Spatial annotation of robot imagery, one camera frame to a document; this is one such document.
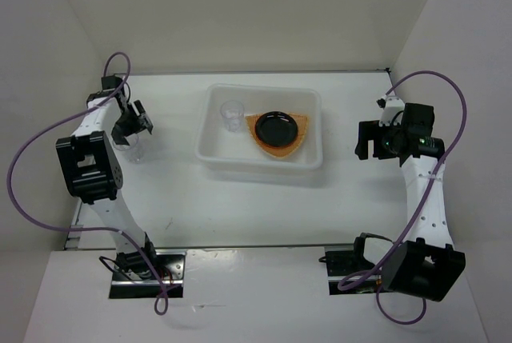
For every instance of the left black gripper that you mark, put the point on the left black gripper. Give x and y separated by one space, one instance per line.
141 122

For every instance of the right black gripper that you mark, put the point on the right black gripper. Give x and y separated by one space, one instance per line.
370 130

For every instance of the clear plastic cup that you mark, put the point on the clear plastic cup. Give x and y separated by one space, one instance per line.
132 151
232 113

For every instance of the woven triangular bamboo plate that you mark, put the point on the woven triangular bamboo plate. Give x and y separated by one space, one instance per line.
282 152

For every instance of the black round plate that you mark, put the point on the black round plate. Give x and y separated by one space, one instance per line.
276 129

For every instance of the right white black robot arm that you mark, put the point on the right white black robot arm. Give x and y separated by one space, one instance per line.
425 264

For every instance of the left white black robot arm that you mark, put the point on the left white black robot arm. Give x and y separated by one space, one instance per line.
92 171

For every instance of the translucent plastic bin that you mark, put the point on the translucent plastic bin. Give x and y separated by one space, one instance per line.
235 156

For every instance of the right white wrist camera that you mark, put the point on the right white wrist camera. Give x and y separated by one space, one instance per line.
392 109

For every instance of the right metal base mount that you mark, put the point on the right metal base mount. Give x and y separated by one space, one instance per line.
340 261

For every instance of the metal base mount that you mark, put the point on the metal base mount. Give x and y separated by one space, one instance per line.
170 267
340 261

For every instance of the left metal base mount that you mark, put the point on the left metal base mount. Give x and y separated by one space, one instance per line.
170 267

